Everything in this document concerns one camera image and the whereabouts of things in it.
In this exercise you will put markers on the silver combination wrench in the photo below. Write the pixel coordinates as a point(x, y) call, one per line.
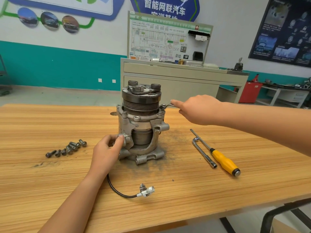
point(167, 105)

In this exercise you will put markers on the white wiring display board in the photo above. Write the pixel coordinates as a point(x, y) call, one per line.
point(155, 38)

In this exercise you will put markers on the red cabinet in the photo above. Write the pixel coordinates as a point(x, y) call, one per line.
point(250, 92)

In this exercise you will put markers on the beige workbench cabinet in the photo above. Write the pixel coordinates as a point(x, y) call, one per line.
point(146, 77)

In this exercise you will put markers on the dark equipment pile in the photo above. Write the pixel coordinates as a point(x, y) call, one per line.
point(305, 85)

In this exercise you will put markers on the blue hexagon wall sign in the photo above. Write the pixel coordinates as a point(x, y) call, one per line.
point(163, 4)

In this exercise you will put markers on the grey metal compressor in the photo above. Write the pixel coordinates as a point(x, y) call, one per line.
point(141, 123)

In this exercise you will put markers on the dark round table grommet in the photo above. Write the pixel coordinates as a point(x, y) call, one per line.
point(114, 113)

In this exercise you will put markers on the person's right forearm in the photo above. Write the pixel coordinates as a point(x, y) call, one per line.
point(269, 126)

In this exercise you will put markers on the person's left hand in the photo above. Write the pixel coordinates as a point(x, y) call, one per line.
point(104, 155)

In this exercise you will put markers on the grey metal shelf cart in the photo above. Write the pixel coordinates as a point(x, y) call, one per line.
point(4, 75)

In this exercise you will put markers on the blue rounded infographic panel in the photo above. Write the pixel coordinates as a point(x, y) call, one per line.
point(58, 3)

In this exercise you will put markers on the silver L-shaped socket wrench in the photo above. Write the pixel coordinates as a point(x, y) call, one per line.
point(204, 152)

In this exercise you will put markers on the small black device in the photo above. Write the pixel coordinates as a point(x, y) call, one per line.
point(238, 65)

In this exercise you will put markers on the person's right hand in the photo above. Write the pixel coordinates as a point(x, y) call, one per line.
point(199, 109)

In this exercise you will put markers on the dark wall poster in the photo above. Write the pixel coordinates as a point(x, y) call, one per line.
point(282, 29)

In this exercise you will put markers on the person's left forearm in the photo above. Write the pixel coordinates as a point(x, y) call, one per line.
point(68, 208)

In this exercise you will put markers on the round photo wall decal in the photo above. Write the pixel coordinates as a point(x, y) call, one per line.
point(49, 20)
point(27, 17)
point(70, 24)

